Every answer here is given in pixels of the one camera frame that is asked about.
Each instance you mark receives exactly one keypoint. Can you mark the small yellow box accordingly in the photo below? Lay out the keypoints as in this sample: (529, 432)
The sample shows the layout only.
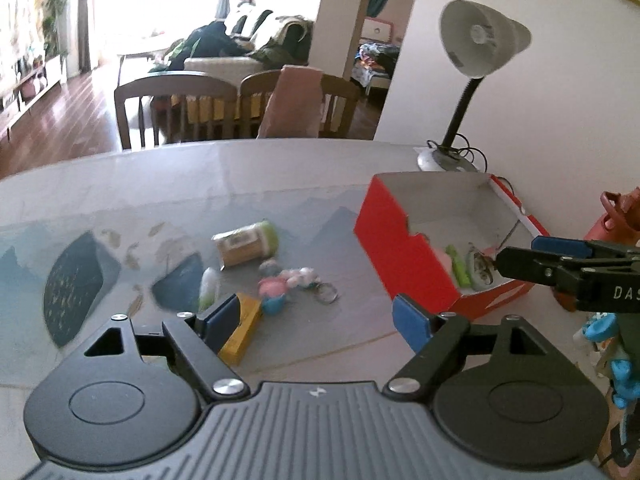
(245, 327)

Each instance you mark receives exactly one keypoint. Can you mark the grey-green correction tape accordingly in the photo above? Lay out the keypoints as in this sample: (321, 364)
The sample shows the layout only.
(479, 267)

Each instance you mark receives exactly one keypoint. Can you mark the beige sofa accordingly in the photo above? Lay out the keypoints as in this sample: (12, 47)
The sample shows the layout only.
(220, 65)

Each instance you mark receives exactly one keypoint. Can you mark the white sofa blanket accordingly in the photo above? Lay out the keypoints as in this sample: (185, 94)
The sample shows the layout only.
(292, 30)

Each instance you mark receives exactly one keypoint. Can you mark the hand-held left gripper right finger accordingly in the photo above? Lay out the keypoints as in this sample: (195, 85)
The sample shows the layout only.
(415, 322)

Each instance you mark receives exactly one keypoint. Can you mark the pink cloth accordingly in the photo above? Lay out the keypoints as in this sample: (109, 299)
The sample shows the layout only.
(292, 105)

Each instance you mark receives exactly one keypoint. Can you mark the blue printed table mat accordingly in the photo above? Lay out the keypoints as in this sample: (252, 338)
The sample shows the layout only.
(125, 285)

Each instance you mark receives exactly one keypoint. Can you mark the dark clothes pile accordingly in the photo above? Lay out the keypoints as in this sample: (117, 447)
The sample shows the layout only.
(205, 42)

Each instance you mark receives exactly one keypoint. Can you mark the white coffee table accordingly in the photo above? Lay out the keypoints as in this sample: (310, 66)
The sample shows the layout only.
(142, 52)

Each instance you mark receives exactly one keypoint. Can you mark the red cardboard box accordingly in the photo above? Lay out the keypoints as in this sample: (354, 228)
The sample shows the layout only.
(385, 240)

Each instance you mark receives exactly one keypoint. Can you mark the toothpick jar with green lid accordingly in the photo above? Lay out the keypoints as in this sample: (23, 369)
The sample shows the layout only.
(242, 242)

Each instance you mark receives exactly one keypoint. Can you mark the wooden TV cabinet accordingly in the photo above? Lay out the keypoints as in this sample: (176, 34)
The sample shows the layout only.
(30, 90)

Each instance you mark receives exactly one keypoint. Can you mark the wooden dining chair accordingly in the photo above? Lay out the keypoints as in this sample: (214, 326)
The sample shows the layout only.
(340, 95)
(175, 85)

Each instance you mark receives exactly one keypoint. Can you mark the blue toy figure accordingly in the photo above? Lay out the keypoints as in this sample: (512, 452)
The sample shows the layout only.
(620, 375)

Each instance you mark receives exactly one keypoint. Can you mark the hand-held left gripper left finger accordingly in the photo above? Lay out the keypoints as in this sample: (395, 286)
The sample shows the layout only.
(223, 322)

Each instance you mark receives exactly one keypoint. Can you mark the tall green potted plant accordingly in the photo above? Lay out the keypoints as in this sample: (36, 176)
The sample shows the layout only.
(55, 20)

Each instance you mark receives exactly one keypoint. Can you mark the white and green tube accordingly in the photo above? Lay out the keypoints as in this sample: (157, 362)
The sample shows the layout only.
(209, 287)

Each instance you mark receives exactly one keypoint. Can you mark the bed with colourful bedding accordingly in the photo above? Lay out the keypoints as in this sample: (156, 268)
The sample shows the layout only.
(375, 60)

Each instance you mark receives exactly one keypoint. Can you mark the green marker pen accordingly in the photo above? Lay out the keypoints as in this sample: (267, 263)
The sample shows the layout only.
(457, 267)

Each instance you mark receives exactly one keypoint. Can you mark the grey desk lamp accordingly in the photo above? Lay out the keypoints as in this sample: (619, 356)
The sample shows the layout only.
(475, 35)

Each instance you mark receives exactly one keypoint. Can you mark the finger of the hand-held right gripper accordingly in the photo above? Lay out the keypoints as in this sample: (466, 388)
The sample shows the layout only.
(560, 246)
(525, 264)

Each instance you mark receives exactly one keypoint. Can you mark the red water bottle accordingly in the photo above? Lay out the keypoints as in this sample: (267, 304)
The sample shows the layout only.
(615, 220)

